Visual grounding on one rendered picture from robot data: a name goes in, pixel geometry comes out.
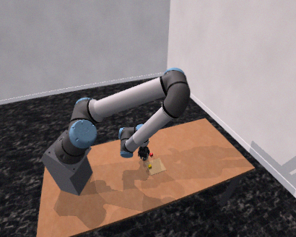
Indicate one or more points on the tan mat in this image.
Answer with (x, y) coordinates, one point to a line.
(157, 166)

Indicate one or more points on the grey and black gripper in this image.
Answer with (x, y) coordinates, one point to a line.
(144, 153)

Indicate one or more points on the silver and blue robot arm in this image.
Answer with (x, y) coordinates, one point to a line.
(87, 112)

